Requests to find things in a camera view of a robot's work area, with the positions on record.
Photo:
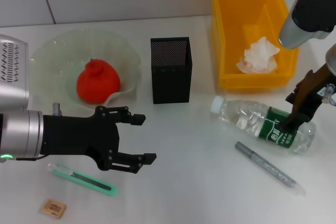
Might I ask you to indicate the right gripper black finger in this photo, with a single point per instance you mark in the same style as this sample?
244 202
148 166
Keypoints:
302 125
292 97

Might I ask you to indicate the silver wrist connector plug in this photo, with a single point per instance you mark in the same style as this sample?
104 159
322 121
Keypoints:
328 93
56 108

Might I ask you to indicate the green white utility knife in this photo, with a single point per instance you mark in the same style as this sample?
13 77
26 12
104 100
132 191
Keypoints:
86 180

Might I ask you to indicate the yellow plastic bin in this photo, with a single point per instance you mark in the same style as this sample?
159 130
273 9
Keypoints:
236 11

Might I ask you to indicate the grey glitter pen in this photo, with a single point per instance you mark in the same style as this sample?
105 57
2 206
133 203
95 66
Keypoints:
265 165

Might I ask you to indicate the translucent green fruit plate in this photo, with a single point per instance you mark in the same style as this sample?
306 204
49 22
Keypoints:
57 53

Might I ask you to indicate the black mesh pen holder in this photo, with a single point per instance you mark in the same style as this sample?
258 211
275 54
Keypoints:
170 85

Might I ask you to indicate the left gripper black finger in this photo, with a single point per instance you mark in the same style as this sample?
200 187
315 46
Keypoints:
137 119
149 159

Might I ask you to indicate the clear green label water bottle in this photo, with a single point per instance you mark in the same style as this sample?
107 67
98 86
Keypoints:
244 116

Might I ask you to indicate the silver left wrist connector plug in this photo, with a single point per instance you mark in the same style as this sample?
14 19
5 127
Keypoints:
56 108

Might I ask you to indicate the red orange fruit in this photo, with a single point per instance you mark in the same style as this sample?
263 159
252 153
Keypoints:
99 82

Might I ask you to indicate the white paper ball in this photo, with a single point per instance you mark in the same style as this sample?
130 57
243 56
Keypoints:
258 56

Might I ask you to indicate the silver right wrist connector plug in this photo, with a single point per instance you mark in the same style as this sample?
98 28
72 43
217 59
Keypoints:
328 93

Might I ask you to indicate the tan eraser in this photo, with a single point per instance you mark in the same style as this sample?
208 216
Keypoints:
53 208

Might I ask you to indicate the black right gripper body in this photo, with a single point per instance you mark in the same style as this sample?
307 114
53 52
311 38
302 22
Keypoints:
307 98

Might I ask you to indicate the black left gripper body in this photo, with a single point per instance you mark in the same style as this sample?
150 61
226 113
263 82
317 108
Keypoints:
76 134

